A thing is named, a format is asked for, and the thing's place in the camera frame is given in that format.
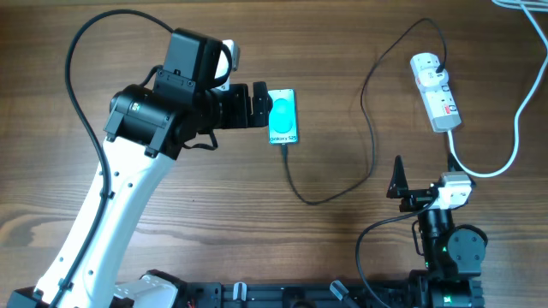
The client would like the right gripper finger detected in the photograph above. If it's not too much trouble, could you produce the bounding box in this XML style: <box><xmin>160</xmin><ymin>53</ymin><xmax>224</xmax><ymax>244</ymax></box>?
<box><xmin>386</xmin><ymin>156</ymin><xmax>409</xmax><ymax>198</ymax></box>
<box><xmin>446</xmin><ymin>154</ymin><xmax>476</xmax><ymax>188</ymax></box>

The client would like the blue Galaxy smartphone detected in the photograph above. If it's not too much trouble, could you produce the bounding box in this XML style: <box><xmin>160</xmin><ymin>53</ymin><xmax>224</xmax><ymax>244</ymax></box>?
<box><xmin>268</xmin><ymin>89</ymin><xmax>299</xmax><ymax>145</ymax></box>

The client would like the black USB charging cable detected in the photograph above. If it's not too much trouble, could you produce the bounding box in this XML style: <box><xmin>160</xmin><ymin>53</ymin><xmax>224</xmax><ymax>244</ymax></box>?
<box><xmin>280</xmin><ymin>17</ymin><xmax>449</xmax><ymax>206</ymax></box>

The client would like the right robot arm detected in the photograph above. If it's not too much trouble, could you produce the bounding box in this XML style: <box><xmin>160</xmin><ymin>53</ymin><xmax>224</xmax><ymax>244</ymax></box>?
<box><xmin>387</xmin><ymin>156</ymin><xmax>488</xmax><ymax>308</ymax></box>

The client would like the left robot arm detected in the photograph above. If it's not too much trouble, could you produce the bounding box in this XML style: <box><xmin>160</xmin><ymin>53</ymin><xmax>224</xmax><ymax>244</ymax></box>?
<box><xmin>8</xmin><ymin>29</ymin><xmax>271</xmax><ymax>307</ymax></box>

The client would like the white charger plug adapter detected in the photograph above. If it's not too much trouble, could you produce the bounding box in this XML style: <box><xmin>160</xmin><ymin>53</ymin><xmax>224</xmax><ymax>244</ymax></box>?
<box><xmin>415</xmin><ymin>68</ymin><xmax>449</xmax><ymax>92</ymax></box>

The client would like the white power strip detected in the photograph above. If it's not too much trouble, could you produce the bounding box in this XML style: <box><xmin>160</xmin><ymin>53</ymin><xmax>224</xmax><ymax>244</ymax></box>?
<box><xmin>410</xmin><ymin>52</ymin><xmax>462</xmax><ymax>133</ymax></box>

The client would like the white power strip cord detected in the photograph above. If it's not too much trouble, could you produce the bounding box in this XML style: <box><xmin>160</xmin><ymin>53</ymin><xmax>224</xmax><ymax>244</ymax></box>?
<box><xmin>447</xmin><ymin>0</ymin><xmax>548</xmax><ymax>179</ymax></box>

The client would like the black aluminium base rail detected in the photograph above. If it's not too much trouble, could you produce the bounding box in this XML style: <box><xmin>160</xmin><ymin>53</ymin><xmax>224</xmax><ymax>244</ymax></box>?
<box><xmin>115</xmin><ymin>280</ymin><xmax>485</xmax><ymax>308</ymax></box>

